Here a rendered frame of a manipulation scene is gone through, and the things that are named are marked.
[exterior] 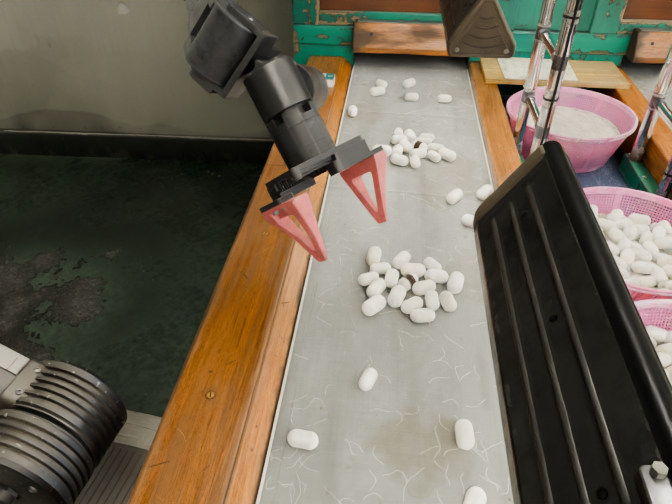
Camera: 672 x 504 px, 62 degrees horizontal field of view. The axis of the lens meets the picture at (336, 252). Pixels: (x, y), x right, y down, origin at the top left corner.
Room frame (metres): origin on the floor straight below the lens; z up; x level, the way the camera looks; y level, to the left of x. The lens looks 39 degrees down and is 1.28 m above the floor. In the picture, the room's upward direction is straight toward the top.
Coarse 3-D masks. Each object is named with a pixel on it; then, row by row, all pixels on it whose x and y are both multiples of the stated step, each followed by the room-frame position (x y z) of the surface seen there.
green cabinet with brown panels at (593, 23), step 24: (312, 0) 1.48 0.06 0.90; (336, 0) 1.48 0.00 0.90; (360, 0) 1.48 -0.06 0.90; (384, 0) 1.47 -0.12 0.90; (408, 0) 1.46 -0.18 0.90; (432, 0) 1.46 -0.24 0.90; (504, 0) 1.43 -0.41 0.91; (528, 0) 1.43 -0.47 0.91; (600, 0) 1.40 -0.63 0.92; (624, 0) 1.40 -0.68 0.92; (648, 0) 1.40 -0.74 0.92; (312, 24) 1.48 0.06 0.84; (336, 24) 1.47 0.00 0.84; (528, 24) 1.43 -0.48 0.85; (552, 24) 1.42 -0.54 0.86; (600, 24) 1.40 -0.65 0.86; (624, 24) 1.40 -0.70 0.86; (648, 24) 1.39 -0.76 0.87
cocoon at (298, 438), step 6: (294, 432) 0.34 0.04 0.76; (300, 432) 0.34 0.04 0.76; (306, 432) 0.34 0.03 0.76; (312, 432) 0.34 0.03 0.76; (288, 438) 0.33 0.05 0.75; (294, 438) 0.33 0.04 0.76; (300, 438) 0.33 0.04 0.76; (306, 438) 0.33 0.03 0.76; (312, 438) 0.33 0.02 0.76; (294, 444) 0.33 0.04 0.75; (300, 444) 0.33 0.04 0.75; (306, 444) 0.33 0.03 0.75; (312, 444) 0.33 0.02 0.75
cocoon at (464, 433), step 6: (462, 420) 0.35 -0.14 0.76; (456, 426) 0.35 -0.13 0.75; (462, 426) 0.35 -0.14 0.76; (468, 426) 0.35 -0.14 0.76; (456, 432) 0.34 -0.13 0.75; (462, 432) 0.34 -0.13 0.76; (468, 432) 0.34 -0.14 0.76; (456, 438) 0.34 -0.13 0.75; (462, 438) 0.33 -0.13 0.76; (468, 438) 0.33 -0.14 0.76; (474, 438) 0.34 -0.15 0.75; (462, 444) 0.33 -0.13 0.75; (468, 444) 0.33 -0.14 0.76
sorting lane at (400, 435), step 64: (384, 128) 1.09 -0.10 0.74; (448, 128) 1.09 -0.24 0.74; (448, 192) 0.84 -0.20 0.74; (384, 256) 0.66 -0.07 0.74; (448, 256) 0.66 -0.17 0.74; (320, 320) 0.52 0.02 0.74; (384, 320) 0.52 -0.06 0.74; (448, 320) 0.52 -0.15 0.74; (320, 384) 0.42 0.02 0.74; (384, 384) 0.42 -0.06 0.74; (448, 384) 0.42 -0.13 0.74; (320, 448) 0.33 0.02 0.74; (384, 448) 0.33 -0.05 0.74; (448, 448) 0.33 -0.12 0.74
